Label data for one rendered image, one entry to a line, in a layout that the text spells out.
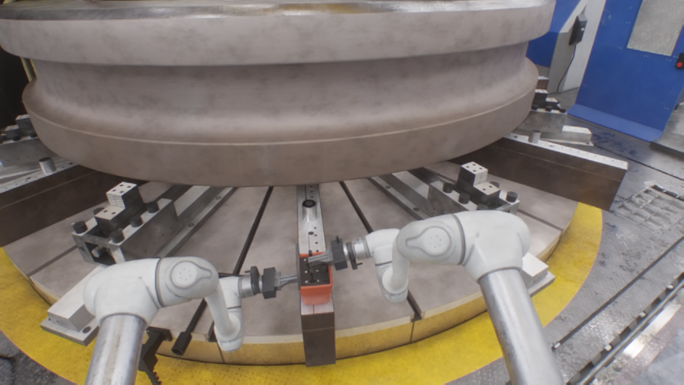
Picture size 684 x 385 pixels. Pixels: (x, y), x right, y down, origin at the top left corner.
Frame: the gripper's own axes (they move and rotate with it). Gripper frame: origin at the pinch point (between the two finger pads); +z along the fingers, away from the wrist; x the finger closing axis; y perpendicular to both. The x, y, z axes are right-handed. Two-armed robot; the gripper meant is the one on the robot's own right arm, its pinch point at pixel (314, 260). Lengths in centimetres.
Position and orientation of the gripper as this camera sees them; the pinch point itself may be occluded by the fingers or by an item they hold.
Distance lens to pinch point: 148.9
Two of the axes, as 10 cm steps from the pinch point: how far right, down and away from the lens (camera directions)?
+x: 1.3, 4.9, -8.6
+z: -9.7, 2.5, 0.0
